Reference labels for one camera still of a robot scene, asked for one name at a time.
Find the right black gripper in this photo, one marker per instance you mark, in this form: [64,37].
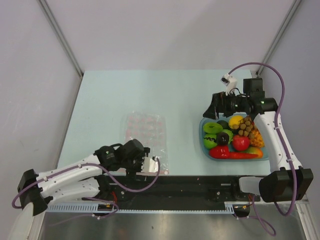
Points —
[219,104]

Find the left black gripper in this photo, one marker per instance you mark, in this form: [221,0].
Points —
[132,173]

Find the green halved avocado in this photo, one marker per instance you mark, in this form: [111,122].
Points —
[212,128]

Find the yellow lemon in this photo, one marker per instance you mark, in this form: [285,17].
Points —
[235,120]

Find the brown longan bunch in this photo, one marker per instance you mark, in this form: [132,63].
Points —
[246,128]

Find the clear pink zip top bag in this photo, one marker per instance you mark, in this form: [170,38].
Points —
[150,130]

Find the red apple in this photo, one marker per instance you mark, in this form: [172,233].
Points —
[240,143]

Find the pineapple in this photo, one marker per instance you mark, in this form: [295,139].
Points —
[256,139]

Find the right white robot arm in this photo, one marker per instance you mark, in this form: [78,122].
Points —
[288,180]

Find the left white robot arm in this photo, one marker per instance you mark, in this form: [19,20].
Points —
[89,178]

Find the dark avocado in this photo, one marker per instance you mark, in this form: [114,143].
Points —
[224,124]

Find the green melon with black stripe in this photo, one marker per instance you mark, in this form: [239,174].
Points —
[210,140]

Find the green custard apple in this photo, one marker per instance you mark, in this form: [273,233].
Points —
[230,134]

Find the red bell pepper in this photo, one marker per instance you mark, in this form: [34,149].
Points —
[220,152]

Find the red chili pepper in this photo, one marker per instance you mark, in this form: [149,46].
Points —
[242,155]

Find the mango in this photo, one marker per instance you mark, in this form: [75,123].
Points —
[255,151]

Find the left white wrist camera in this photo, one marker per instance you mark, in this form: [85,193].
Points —
[150,164]

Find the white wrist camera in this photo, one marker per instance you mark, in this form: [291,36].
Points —
[150,164]
[230,83]

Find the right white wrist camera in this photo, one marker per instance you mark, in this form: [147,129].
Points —
[230,83]

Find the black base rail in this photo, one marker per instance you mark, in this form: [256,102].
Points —
[175,193]

